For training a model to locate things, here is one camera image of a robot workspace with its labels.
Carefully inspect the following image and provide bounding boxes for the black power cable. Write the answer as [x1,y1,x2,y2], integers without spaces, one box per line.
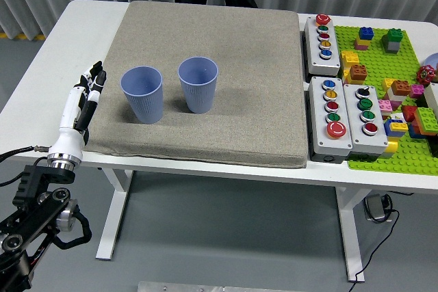
[352,199,401,284]

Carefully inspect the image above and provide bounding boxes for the grey four-button selector box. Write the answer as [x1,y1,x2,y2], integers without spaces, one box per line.
[342,83,389,162]

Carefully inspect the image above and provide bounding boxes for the wide grey five-button box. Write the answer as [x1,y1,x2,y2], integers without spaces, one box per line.
[307,75,353,163]

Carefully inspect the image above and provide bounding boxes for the lavender bowl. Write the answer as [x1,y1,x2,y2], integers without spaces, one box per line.
[422,52,438,74]

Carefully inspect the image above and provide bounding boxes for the green grey brick stack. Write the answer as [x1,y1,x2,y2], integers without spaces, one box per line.
[382,27,404,54]

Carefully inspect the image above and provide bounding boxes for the grey power adapter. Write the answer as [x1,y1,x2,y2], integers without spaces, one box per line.
[363,194,393,223]

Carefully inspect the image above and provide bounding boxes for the white table leg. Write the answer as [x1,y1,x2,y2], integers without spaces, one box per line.
[95,168,133,261]
[335,185,365,283]

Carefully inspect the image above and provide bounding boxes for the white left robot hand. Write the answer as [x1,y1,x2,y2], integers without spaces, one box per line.
[49,60,107,162]

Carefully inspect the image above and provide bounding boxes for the blue ribbed plastic cup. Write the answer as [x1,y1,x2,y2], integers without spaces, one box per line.
[177,57,219,114]
[120,66,164,124]

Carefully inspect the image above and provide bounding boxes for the orange toy brick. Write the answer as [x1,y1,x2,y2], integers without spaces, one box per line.
[348,64,369,84]

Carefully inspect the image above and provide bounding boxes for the grey-brown fabric mat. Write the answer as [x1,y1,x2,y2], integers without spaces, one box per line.
[83,0,308,169]

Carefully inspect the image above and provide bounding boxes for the yellow grey brick stack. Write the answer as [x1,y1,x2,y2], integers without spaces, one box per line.
[385,140,399,160]

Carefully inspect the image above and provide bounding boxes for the slim grey five-button box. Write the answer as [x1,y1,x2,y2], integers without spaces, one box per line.
[303,14,342,77]

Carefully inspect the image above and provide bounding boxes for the white block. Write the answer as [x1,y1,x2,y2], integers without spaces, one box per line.
[423,82,438,119]

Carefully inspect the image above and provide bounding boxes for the green orange brick stack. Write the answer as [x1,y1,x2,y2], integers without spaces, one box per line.
[409,107,438,139]

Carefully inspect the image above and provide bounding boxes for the red toy brick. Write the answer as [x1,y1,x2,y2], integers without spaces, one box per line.
[400,104,418,123]

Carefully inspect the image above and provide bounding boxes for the red valve handwheel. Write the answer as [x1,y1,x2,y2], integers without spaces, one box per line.
[416,65,436,85]

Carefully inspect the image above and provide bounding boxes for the pink toy brick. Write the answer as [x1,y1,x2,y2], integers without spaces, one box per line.
[409,83,426,99]

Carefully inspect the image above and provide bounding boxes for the orange white brick stack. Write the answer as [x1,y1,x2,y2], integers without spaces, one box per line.
[381,78,412,103]

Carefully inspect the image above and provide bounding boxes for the green studded baseplate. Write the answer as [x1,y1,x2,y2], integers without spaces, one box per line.
[333,25,438,177]

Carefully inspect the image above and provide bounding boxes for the yellow toy brick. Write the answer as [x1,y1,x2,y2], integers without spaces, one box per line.
[340,50,360,84]

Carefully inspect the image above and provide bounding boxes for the blue yellow pink brick stack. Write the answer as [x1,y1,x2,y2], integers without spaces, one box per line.
[354,27,375,51]

